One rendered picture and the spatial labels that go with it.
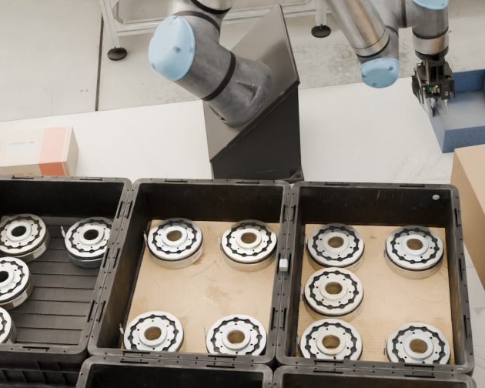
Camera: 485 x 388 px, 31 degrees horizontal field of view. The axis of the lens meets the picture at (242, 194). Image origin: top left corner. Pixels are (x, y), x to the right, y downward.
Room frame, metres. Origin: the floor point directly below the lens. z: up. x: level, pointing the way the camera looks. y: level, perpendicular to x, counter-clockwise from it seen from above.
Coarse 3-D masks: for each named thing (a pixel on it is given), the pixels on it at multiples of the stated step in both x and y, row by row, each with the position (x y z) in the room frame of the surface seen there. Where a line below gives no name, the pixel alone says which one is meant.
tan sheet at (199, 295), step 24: (216, 240) 1.10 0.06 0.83; (144, 264) 1.06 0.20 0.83; (192, 264) 1.05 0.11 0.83; (216, 264) 1.04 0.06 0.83; (144, 288) 1.01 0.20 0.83; (168, 288) 1.00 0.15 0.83; (192, 288) 0.99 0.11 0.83; (216, 288) 0.99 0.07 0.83; (240, 288) 0.98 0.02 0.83; (264, 288) 0.98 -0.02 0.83; (144, 312) 0.95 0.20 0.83; (168, 312) 0.95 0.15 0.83; (192, 312) 0.94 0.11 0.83; (216, 312) 0.93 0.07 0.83; (240, 312) 0.93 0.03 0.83; (264, 312) 0.92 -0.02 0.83; (192, 336) 0.89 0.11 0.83
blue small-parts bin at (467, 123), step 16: (464, 80) 1.60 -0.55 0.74; (480, 80) 1.60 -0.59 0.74; (464, 96) 1.59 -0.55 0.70; (480, 96) 1.58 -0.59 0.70; (448, 112) 1.54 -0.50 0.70; (464, 112) 1.53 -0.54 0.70; (480, 112) 1.52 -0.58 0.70; (448, 128) 1.48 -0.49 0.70; (464, 128) 1.41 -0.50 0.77; (480, 128) 1.41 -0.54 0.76; (448, 144) 1.40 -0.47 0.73; (464, 144) 1.40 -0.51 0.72; (480, 144) 1.41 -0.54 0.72
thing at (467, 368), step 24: (456, 192) 1.06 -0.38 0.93; (456, 216) 1.02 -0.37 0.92; (288, 240) 0.99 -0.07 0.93; (456, 240) 0.95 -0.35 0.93; (288, 264) 0.94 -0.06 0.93; (456, 264) 0.91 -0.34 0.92; (288, 288) 0.89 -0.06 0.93; (288, 312) 0.84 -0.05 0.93; (288, 360) 0.75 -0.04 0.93; (312, 360) 0.75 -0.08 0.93; (336, 360) 0.74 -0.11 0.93; (360, 360) 0.74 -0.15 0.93
